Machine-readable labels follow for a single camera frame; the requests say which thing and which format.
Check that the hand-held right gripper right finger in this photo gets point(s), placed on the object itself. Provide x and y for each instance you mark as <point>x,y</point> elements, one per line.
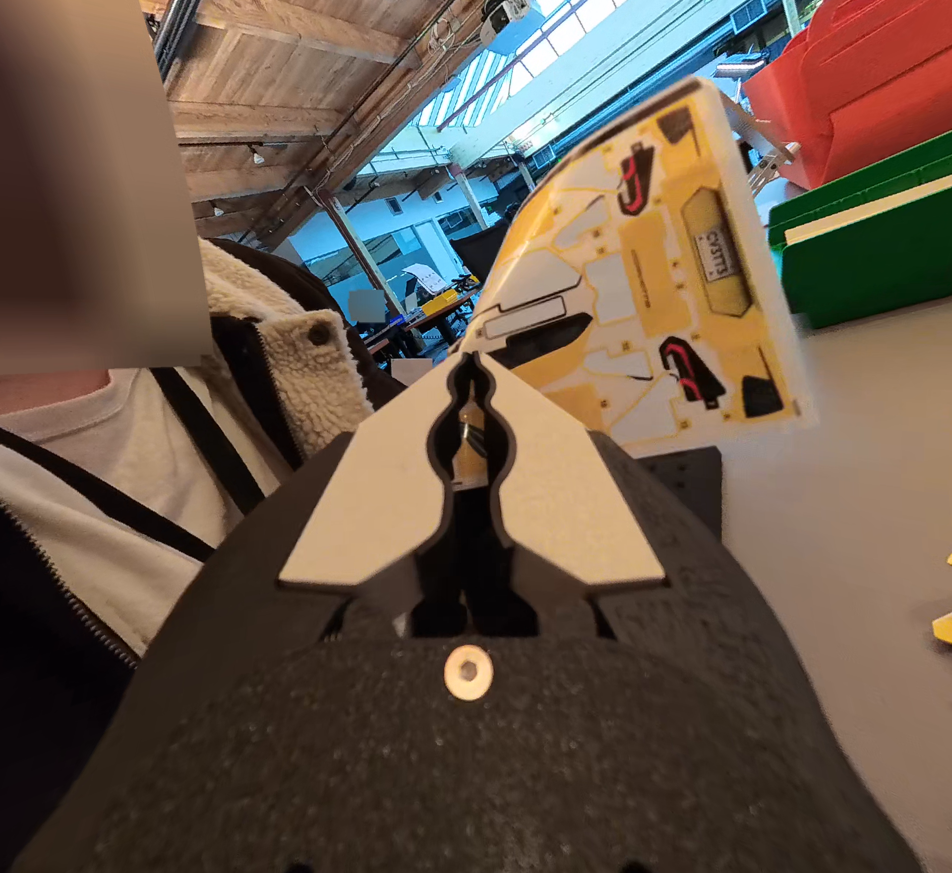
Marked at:
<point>580,508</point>

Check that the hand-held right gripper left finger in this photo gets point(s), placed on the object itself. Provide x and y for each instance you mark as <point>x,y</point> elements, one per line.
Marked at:
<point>364,508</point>

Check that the yellow sticker sheet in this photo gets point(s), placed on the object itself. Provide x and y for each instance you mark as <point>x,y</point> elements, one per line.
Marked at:
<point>654,278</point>

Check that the yellow brick car model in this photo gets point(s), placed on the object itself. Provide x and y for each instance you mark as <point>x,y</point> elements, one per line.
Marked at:
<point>943,627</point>

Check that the black studded mat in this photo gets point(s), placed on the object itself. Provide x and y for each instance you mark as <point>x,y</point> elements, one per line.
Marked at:
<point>688,486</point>

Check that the ceiling track spotlight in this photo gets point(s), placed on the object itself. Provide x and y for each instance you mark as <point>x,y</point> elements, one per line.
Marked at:
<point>256,157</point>

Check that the green storage bin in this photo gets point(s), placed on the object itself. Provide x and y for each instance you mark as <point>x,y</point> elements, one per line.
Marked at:
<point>877,271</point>

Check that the wooden document stand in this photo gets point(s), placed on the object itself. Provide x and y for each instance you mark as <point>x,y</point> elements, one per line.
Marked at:
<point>758,144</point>

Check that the ceiling mounted device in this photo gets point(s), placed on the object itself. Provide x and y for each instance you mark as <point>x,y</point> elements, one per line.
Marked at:
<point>506,9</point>

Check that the red plastic carry case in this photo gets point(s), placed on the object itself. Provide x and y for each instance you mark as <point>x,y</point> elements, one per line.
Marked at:
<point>877,85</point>

